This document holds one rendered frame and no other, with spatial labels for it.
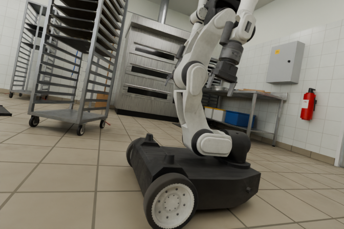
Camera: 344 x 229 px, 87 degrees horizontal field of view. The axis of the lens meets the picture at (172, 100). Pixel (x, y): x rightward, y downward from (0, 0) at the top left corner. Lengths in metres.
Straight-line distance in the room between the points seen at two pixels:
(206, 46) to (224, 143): 0.50
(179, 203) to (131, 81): 3.33
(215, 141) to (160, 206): 0.41
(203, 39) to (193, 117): 0.40
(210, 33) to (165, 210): 0.79
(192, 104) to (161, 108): 3.18
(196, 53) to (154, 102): 3.14
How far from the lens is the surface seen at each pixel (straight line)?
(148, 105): 3.97
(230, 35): 0.85
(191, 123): 0.92
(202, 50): 0.95
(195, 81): 0.86
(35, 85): 2.03
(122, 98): 3.87
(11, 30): 5.33
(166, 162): 0.76
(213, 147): 0.96
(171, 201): 0.75
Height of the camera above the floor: 0.46
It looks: 1 degrees up
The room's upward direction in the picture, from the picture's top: 10 degrees clockwise
